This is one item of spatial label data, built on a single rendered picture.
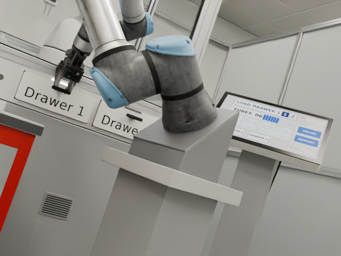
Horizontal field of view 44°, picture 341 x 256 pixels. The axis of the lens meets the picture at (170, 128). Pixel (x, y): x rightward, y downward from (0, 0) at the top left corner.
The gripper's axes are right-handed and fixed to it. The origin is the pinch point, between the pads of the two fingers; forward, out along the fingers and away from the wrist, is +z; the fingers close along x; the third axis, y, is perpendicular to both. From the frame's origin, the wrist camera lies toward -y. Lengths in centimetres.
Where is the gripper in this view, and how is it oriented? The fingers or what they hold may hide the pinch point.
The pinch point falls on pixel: (61, 88)
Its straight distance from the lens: 169.5
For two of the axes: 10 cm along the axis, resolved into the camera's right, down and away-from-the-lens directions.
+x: 8.5, 3.2, 4.2
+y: 1.6, 5.9, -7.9
